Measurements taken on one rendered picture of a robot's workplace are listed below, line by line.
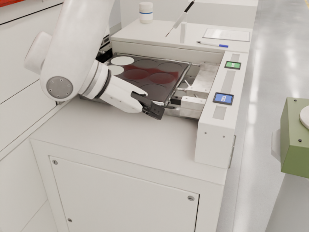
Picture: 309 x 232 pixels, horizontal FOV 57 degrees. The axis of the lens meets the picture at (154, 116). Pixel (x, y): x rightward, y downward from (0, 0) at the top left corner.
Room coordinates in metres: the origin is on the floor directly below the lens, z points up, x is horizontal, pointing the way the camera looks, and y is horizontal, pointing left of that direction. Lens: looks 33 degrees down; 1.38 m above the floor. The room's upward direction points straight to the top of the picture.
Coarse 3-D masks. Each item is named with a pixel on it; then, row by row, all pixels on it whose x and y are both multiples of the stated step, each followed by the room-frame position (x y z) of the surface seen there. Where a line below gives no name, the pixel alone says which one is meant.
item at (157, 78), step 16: (112, 64) 1.12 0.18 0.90; (128, 64) 1.12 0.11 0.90; (144, 64) 1.13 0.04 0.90; (160, 64) 1.13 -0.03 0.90; (176, 64) 1.13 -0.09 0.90; (128, 80) 0.98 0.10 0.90; (144, 80) 0.98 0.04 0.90; (160, 80) 0.98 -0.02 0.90; (176, 80) 0.98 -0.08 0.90; (160, 96) 0.85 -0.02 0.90
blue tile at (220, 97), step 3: (216, 96) 0.74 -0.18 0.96; (219, 96) 0.74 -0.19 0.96; (222, 96) 0.74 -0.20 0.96; (225, 96) 0.74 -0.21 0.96; (228, 96) 0.74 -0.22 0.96; (231, 96) 0.74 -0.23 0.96; (216, 99) 0.72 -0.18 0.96; (219, 99) 0.72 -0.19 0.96; (222, 99) 0.72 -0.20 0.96; (225, 99) 0.72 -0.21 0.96; (228, 99) 0.72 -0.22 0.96; (231, 99) 0.72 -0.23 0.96; (228, 102) 0.70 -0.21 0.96
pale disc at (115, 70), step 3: (108, 66) 1.11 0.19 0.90; (111, 66) 1.11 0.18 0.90; (114, 66) 1.11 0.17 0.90; (117, 66) 1.11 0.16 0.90; (111, 69) 1.08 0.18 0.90; (114, 69) 1.08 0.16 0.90; (117, 69) 1.08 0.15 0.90; (120, 69) 1.08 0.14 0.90; (123, 69) 1.08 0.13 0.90; (111, 72) 1.05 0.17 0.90; (114, 72) 1.05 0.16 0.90; (117, 72) 1.05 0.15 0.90; (120, 72) 1.05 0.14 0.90
